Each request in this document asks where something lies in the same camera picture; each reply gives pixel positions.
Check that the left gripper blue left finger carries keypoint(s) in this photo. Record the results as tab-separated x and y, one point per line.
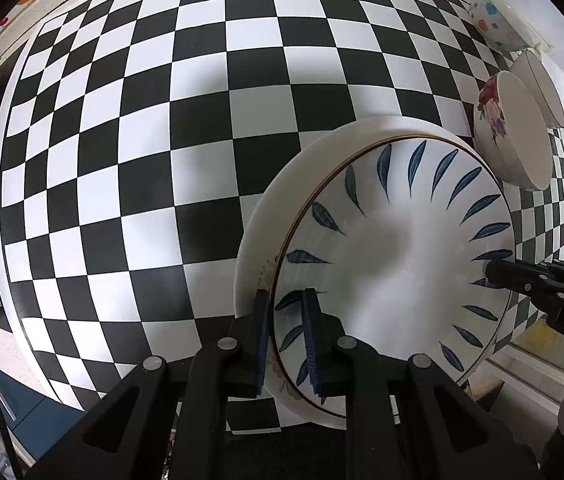
256	345

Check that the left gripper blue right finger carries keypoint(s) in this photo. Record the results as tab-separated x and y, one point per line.
318	333

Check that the white floral plate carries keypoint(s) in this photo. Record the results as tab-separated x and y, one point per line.
279	208

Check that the blue leaf pattern plate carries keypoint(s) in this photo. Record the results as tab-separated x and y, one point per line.
396	243

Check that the white bowl rose pattern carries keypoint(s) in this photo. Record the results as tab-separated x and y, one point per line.
510	133

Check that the white bowl blue rim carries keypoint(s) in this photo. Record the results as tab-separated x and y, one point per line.
532	73

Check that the white bowl colourful dots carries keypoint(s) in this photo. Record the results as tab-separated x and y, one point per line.
501	27

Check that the blue cabinet front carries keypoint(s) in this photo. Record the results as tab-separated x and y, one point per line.
37	421

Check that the black white checkered mat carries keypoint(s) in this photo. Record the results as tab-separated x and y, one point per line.
136	137

